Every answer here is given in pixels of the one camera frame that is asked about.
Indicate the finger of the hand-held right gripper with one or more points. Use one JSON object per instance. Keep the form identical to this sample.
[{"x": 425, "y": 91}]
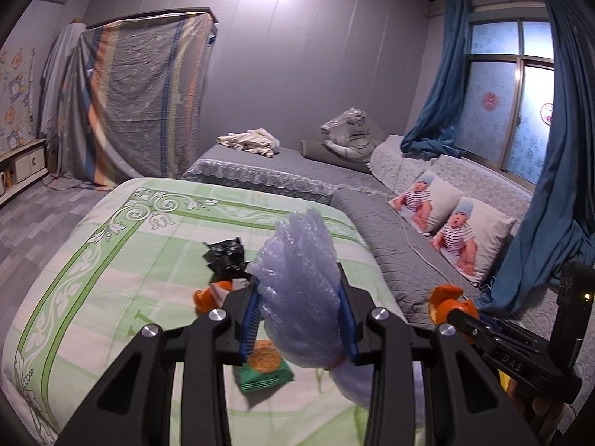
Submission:
[{"x": 469, "y": 323}]

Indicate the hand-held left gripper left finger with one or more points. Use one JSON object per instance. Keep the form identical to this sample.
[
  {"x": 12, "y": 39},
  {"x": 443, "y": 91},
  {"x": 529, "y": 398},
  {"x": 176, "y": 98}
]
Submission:
[{"x": 248, "y": 330}]

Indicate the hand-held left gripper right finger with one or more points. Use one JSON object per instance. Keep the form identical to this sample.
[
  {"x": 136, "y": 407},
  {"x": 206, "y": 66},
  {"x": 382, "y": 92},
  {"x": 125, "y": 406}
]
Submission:
[{"x": 346, "y": 320}]

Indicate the orange plastic bag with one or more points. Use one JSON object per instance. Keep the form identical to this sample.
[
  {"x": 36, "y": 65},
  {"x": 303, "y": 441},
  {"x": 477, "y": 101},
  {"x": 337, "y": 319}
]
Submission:
[
  {"x": 441, "y": 299},
  {"x": 207, "y": 299}
]

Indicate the green snack packet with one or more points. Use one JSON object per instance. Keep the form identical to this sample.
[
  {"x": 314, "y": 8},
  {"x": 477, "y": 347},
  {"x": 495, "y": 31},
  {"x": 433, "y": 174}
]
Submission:
[{"x": 265, "y": 371}]

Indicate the purple foam net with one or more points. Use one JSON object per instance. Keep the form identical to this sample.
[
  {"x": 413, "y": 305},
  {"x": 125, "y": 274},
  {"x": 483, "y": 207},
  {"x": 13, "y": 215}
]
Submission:
[{"x": 297, "y": 288}]

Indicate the small black plastic bag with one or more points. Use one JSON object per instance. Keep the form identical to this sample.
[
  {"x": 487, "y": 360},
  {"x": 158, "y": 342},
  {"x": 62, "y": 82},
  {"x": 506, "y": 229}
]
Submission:
[{"x": 225, "y": 255}]

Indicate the person's right hand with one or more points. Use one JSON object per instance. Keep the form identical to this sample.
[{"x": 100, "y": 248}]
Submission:
[{"x": 539, "y": 422}]

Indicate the baby print pillow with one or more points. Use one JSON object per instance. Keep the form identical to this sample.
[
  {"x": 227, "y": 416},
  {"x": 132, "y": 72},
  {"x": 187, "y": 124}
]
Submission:
[
  {"x": 483, "y": 232},
  {"x": 437, "y": 199}
]

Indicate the grey quilted sofa mat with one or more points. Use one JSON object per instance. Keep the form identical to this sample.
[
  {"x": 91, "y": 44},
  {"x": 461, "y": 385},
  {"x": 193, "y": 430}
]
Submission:
[{"x": 381, "y": 232}]

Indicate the blue curtain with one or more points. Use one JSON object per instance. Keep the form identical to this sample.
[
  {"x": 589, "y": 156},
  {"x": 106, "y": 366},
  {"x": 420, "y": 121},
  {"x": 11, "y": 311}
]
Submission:
[
  {"x": 446, "y": 79},
  {"x": 558, "y": 195}
]

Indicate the grey bed cover lace edge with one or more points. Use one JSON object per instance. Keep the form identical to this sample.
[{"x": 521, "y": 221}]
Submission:
[{"x": 260, "y": 167}]

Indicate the grey lace sofa cover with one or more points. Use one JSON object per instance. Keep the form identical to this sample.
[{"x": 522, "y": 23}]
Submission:
[{"x": 395, "y": 162}]

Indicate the grey bolster pillow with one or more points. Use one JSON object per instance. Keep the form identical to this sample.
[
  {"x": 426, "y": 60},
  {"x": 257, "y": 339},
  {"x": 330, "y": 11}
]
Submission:
[{"x": 316, "y": 148}]

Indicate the frosted glass window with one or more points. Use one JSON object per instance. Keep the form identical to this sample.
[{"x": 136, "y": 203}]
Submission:
[{"x": 492, "y": 139}]

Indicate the white tiger plush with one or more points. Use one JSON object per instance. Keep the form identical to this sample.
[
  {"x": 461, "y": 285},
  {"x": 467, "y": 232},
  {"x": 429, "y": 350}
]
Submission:
[{"x": 353, "y": 134}]

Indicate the pile of beige clothes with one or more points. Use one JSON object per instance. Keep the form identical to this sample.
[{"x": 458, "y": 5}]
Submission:
[{"x": 251, "y": 141}]

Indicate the red round window sticker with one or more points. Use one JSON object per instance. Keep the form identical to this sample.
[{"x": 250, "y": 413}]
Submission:
[{"x": 489, "y": 101}]

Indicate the striped cloth over wardrobe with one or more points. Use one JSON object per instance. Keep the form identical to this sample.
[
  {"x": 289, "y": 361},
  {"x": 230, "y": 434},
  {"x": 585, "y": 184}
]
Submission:
[{"x": 139, "y": 102}]

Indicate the low white cabinet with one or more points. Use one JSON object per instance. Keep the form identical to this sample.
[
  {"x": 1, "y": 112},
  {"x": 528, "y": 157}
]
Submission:
[{"x": 28, "y": 162}]

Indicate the grey hanging cloth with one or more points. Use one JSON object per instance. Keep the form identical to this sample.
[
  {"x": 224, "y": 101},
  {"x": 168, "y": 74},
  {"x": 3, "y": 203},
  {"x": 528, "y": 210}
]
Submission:
[{"x": 58, "y": 79}]

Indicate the cartoon print wall cloth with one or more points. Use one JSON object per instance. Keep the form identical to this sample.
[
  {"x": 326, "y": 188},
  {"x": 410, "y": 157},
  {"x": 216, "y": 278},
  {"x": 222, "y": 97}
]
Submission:
[{"x": 16, "y": 102}]

